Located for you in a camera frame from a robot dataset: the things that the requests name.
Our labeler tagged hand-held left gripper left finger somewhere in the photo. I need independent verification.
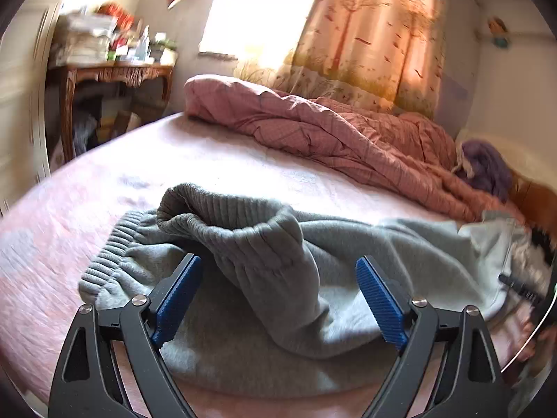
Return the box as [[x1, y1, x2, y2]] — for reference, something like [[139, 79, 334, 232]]
[[48, 253, 203, 418]]

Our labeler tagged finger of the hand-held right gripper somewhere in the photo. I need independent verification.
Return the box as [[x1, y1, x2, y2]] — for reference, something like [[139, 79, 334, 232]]
[[498, 273, 544, 304]]

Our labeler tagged tree print curtain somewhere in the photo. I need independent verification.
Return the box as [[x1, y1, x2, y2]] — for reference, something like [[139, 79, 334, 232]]
[[235, 0, 453, 118]]

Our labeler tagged stack of papers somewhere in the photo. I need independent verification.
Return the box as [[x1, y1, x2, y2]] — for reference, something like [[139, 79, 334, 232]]
[[56, 9, 118, 65]]

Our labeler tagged purple cloth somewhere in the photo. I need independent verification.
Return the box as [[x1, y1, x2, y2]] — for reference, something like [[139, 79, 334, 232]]
[[455, 139, 514, 203]]

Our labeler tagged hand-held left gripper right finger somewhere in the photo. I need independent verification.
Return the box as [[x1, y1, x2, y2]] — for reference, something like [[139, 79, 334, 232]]
[[355, 257, 516, 418]]

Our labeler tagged red box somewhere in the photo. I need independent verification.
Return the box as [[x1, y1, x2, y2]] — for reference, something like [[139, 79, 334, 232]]
[[98, 3, 135, 28]]

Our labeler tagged carved wooden table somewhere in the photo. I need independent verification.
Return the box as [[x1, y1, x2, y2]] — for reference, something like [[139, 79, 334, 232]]
[[46, 62, 175, 162]]

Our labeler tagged grey sweatshirt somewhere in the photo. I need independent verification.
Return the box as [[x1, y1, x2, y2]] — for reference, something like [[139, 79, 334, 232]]
[[78, 183, 529, 395]]

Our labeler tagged window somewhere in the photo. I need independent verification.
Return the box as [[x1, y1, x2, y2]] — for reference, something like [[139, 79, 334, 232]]
[[198, 0, 331, 59]]

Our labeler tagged pink checked quilt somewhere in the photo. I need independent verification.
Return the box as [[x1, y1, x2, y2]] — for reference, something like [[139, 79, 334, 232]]
[[183, 74, 529, 227]]

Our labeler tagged wall ornament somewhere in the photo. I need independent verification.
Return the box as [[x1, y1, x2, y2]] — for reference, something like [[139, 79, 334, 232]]
[[487, 17, 513, 49]]

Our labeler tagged white panelled cabinet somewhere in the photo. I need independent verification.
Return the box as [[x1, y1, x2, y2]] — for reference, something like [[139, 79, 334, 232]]
[[0, 0, 59, 218]]

